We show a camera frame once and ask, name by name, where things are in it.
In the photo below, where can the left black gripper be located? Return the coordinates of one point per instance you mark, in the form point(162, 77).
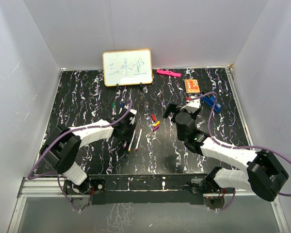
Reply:
point(127, 138)

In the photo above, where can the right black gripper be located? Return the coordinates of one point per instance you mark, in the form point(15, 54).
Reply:
point(173, 108)

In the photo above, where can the green pen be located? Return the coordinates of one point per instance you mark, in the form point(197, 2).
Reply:
point(113, 108)

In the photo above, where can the blue pen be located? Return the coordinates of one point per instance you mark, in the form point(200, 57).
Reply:
point(121, 107)

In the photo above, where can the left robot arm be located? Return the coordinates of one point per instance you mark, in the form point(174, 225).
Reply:
point(62, 155)

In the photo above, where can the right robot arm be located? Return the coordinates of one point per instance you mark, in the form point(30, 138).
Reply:
point(256, 171)

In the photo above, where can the yellow pen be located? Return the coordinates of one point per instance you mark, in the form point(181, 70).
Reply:
point(131, 142)

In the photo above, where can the red pen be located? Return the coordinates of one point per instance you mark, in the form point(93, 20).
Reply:
point(138, 140)

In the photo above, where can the red pen cap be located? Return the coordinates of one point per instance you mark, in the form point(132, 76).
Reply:
point(153, 117)

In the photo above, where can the blue stapler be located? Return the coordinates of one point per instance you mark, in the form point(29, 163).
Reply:
point(209, 100)

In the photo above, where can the black front mounting bar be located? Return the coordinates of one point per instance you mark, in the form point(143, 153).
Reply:
point(159, 188)

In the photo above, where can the pink plastic clip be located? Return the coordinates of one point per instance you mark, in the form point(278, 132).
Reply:
point(168, 73)

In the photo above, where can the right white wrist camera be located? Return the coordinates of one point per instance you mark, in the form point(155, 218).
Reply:
point(192, 105)

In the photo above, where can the white board with yellow frame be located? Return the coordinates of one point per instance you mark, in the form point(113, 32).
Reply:
point(127, 67)

